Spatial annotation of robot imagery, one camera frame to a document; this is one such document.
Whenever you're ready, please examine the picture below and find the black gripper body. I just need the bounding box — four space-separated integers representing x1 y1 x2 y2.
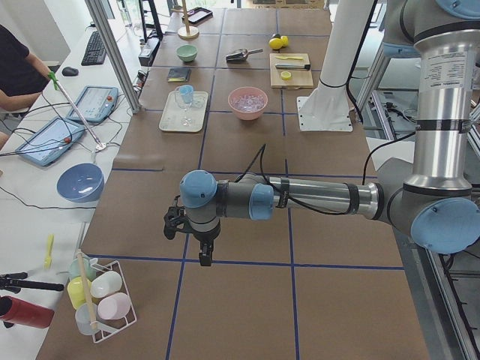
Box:
186 216 221 242

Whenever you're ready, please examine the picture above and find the metal ice scoop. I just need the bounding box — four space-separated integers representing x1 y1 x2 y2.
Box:
225 48 263 62

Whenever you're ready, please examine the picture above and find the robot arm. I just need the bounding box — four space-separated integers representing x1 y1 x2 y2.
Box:
163 1 479 266

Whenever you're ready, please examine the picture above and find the white cup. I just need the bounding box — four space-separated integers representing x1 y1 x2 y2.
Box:
90 271 122 299

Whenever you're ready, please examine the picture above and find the pink cup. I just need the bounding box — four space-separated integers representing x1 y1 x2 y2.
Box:
97 292 131 320

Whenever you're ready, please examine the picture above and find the green cup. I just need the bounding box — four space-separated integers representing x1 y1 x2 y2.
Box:
68 258 96 281

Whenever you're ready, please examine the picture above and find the yellow cup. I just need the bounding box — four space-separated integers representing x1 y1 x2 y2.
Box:
67 276 86 310

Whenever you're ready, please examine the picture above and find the grey translucent cup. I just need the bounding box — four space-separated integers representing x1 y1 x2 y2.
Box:
75 303 98 335

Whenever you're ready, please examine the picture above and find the pile of clear ice cubes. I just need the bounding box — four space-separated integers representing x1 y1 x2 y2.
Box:
231 94 265 113

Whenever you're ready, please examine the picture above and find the blue plastic cup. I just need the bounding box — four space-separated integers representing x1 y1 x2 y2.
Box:
177 85 194 108

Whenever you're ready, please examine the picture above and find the cream bear tray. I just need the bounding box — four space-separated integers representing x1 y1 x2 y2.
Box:
158 91 209 133

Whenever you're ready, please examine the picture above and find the blue bowl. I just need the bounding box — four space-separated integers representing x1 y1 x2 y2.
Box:
56 163 104 203

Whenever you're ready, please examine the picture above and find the pink bowl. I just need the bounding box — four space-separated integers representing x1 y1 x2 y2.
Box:
227 86 269 121

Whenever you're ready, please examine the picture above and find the metal rod with green clip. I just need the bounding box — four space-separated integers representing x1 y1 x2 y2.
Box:
48 71 107 152

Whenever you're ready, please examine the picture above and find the clear wine glass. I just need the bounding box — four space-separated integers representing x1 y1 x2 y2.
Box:
174 85 194 126

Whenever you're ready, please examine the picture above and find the yellow plastic fork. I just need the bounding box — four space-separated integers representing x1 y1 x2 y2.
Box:
43 234 55 269

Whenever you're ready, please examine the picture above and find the grey yellow folded cloth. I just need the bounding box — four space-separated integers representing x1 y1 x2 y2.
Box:
167 67 191 83

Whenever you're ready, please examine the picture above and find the wooden cutting board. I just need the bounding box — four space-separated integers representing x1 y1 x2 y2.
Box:
269 53 314 89

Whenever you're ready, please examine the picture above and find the far teach pendant tablet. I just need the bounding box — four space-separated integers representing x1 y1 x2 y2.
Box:
75 85 119 124

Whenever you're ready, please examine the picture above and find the teach pendant tablet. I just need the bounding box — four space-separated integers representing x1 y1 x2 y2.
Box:
75 85 119 124
16 117 86 167

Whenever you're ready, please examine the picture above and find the lemon half slice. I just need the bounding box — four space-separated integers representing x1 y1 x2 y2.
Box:
280 70 293 81

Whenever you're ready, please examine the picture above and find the near teach pendant tablet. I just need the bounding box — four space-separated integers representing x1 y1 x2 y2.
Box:
16 117 86 167

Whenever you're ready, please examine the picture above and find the green bowl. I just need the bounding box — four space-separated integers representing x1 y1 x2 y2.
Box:
176 44 198 62

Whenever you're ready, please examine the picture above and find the yellow plastic knife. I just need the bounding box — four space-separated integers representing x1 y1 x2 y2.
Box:
275 55 304 61

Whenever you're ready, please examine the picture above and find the red bottle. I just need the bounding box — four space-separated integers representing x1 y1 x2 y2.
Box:
1 295 54 329

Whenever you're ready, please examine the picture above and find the yellow lemon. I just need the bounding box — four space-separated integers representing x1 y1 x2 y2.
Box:
280 35 290 47
268 37 284 50

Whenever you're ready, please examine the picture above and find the wooden paper towel stand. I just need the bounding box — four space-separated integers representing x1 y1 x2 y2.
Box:
177 0 200 41

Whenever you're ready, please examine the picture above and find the black keyboard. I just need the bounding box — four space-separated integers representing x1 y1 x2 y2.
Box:
81 31 107 66

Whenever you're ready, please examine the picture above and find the black computer mouse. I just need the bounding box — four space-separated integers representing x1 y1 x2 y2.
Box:
61 67 79 77

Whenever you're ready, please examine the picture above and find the dark tray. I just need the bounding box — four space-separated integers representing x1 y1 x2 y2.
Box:
187 7 213 25

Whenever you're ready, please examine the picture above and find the person in black shirt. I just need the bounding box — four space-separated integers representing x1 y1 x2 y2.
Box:
0 24 52 149

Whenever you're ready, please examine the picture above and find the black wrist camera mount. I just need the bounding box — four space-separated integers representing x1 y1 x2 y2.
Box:
163 195 189 240

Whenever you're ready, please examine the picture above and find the white wire cup rack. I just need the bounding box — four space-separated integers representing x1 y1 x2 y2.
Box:
75 251 137 344

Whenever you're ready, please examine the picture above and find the wooden rack handle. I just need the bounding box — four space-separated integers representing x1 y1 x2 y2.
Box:
76 250 98 333

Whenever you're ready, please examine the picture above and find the metal knife handle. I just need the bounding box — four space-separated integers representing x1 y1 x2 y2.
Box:
274 64 311 71

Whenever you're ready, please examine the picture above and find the black tripod handle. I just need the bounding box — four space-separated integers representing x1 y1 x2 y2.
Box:
1 272 65 294

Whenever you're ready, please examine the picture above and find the aluminium frame post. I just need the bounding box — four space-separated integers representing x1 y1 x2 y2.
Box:
85 0 141 114

